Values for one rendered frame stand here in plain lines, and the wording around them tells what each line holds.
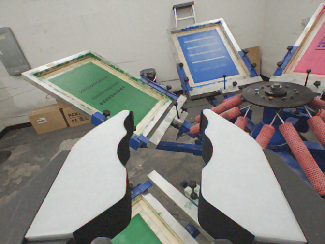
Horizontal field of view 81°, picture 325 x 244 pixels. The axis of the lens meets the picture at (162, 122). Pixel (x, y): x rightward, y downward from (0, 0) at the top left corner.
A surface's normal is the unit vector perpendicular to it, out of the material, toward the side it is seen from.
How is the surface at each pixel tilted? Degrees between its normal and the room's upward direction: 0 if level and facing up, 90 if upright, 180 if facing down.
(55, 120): 90
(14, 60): 90
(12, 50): 90
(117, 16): 90
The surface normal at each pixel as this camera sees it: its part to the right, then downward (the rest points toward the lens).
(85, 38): 0.14, 0.48
